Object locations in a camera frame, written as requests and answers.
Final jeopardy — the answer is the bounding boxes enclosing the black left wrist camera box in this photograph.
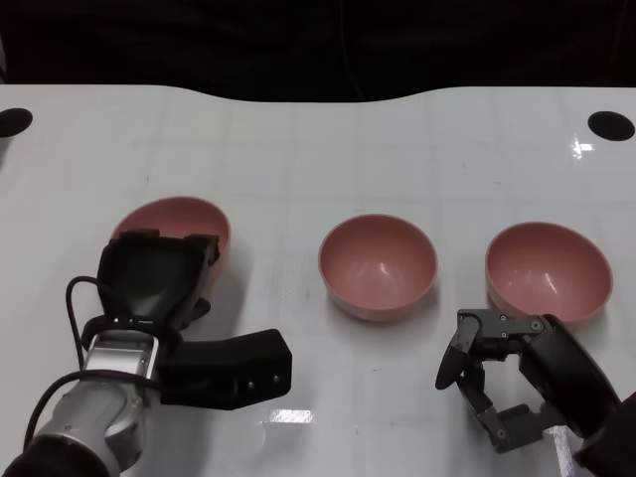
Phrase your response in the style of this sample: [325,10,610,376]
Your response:
[158,328,293,411]

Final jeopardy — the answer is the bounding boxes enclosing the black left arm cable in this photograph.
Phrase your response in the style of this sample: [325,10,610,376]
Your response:
[23,276,165,448]

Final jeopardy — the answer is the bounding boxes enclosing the pink plastic bowl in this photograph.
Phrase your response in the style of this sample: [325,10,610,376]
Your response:
[485,222,614,327]
[111,197,233,282]
[318,214,439,322]

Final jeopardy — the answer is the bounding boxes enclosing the black table cable grommet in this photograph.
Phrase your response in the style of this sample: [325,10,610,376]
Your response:
[0,107,34,139]
[587,111,636,142]

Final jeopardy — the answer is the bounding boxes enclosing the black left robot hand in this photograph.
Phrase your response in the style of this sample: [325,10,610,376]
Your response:
[95,228,223,344]

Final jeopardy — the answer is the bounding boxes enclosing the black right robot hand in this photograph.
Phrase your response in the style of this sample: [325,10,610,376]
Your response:
[434,308,622,454]

